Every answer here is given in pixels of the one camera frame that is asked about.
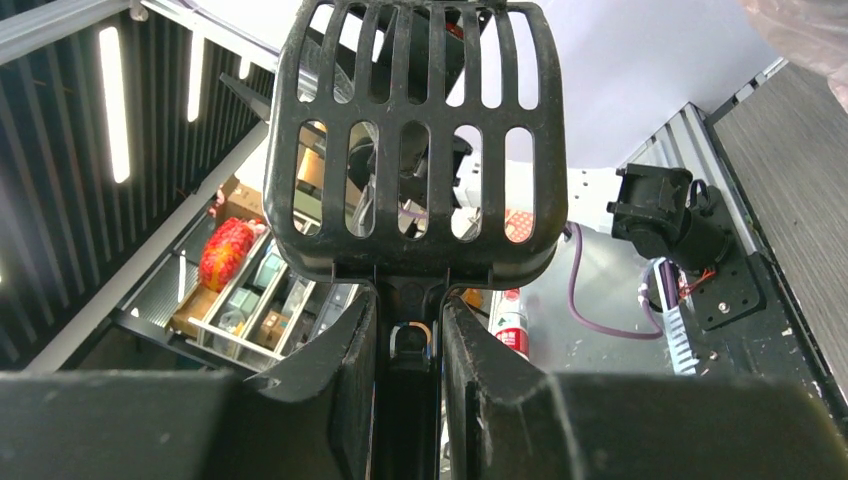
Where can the black litter scoop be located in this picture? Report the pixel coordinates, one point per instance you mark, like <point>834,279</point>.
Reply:
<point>431,157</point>

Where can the bin with pink bag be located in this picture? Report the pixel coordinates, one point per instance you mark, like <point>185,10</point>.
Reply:
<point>811,34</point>

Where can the red mesh bag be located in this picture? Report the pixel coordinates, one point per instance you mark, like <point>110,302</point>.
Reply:
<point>226,250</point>

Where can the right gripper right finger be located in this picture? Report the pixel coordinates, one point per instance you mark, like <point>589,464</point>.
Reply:
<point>596,424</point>

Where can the red white spray can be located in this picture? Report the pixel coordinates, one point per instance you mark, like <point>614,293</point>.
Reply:
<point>509,322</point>

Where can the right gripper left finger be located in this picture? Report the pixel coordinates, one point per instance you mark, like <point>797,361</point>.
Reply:
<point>232,417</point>

